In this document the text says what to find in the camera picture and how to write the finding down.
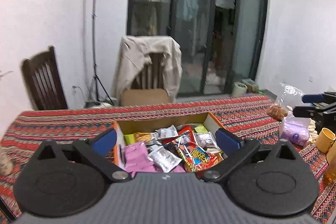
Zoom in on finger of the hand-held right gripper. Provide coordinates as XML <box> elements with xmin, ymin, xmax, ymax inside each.
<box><xmin>293</xmin><ymin>102</ymin><xmax>336</xmax><ymax>119</ymax></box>
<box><xmin>302</xmin><ymin>94</ymin><xmax>325</xmax><ymax>104</ymax></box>

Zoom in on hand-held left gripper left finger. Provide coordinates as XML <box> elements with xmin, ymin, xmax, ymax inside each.
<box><xmin>29</xmin><ymin>128</ymin><xmax>133</xmax><ymax>183</ymax></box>

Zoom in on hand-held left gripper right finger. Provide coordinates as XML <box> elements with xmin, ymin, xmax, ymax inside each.
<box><xmin>201</xmin><ymin>127</ymin><xmax>305</xmax><ymax>183</ymax></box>

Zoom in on red colourful snack packet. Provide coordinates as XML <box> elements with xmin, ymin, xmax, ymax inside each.
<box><xmin>176</xmin><ymin>143</ymin><xmax>223</xmax><ymax>174</ymax></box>

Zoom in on orange snack packet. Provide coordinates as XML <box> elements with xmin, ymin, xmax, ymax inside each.
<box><xmin>134</xmin><ymin>132</ymin><xmax>155</xmax><ymax>143</ymax></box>

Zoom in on red cardboard box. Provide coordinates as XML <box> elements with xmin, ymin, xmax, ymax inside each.
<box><xmin>113</xmin><ymin>112</ymin><xmax>229</xmax><ymax>178</ymax></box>

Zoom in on cream plastic bag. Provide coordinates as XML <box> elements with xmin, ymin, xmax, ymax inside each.
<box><xmin>308</xmin><ymin>119</ymin><xmax>320</xmax><ymax>141</ymax></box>

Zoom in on yellow translucent cup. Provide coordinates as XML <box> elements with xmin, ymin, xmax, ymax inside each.
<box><xmin>315</xmin><ymin>127</ymin><xmax>336</xmax><ymax>153</ymax></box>

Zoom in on purple tissue pack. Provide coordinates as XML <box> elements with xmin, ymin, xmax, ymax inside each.
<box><xmin>279</xmin><ymin>111</ymin><xmax>311</xmax><ymax>146</ymax></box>

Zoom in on clear plastic bag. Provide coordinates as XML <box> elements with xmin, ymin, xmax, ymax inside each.
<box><xmin>274</xmin><ymin>82</ymin><xmax>306</xmax><ymax>119</ymax></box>

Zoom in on brown bread rolls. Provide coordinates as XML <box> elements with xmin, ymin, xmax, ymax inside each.
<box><xmin>267</xmin><ymin>105</ymin><xmax>289</xmax><ymax>119</ymax></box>

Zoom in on red and white snack packet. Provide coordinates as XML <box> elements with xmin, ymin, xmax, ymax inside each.
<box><xmin>177</xmin><ymin>126</ymin><xmax>196</xmax><ymax>143</ymax></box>

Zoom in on yellow bottle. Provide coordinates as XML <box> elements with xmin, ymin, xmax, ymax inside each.
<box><xmin>323</xmin><ymin>132</ymin><xmax>336</xmax><ymax>185</ymax></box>

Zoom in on white bucket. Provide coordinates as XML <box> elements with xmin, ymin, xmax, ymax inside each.
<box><xmin>232</xmin><ymin>82</ymin><xmax>248</xmax><ymax>96</ymax></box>

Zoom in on brown cardboard box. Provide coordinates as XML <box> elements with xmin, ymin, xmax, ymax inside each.
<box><xmin>120</xmin><ymin>88</ymin><xmax>172</xmax><ymax>107</ymax></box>

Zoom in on dark wooden chair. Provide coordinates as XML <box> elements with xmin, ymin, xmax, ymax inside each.
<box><xmin>21</xmin><ymin>46</ymin><xmax>69</xmax><ymax>111</ymax></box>

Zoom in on wooden chair under jacket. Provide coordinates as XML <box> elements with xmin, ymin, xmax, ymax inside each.
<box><xmin>130</xmin><ymin>52</ymin><xmax>168</xmax><ymax>90</ymax></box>

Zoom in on beige jacket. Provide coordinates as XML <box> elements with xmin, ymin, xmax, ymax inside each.
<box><xmin>112</xmin><ymin>35</ymin><xmax>183</xmax><ymax>102</ymax></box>

